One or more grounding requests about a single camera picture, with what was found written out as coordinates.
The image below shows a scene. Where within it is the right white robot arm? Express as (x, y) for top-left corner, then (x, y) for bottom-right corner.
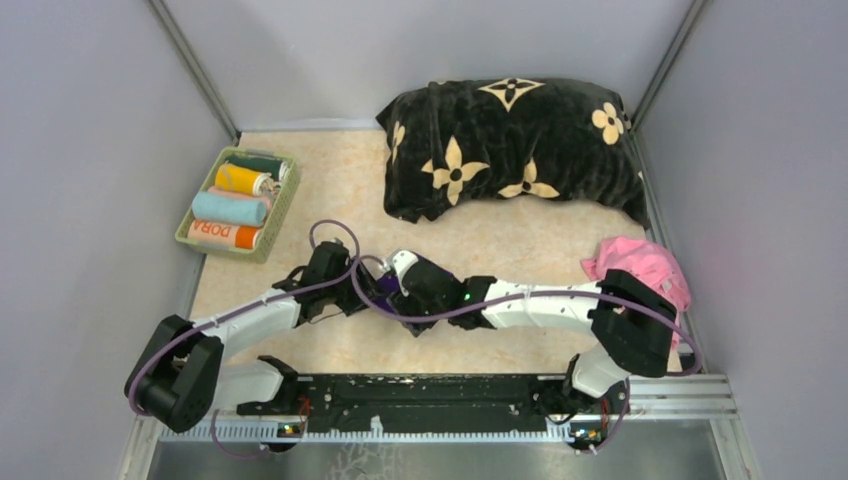
(388, 250), (677, 412)

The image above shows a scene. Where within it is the yellow rolled towel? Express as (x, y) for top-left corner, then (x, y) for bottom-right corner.
(214, 163), (274, 196)

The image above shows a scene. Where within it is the light blue towel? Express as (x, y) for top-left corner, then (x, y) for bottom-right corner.
(191, 192), (268, 227)

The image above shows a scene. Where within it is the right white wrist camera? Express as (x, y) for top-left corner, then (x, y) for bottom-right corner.
(387, 249), (419, 296)

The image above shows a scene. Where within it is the black floral blanket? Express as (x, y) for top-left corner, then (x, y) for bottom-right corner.
(376, 77), (651, 228)

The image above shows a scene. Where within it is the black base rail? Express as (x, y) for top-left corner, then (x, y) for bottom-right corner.
(236, 374), (625, 434)

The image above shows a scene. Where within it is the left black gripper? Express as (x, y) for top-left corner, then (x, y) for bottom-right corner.
(324, 255), (388, 317)

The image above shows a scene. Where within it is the orange DORA rolled towel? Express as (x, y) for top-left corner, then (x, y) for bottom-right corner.
(186, 219), (261, 250)

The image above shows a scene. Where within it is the pink rolled towel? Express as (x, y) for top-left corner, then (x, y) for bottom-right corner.
(205, 186), (273, 210)

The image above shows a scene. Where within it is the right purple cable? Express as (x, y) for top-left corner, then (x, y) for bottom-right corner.
(349, 254), (705, 455)

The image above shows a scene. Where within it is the purple towel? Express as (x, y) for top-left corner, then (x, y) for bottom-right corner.
(360, 255), (423, 316)

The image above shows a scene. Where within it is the green plastic basket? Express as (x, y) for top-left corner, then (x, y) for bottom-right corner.
(174, 147), (300, 263)

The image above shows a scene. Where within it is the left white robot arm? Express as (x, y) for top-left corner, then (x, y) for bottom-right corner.
(124, 241), (352, 433)

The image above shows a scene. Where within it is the dark green rolled towel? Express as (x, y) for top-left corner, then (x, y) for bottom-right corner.
(225, 155), (288, 181)

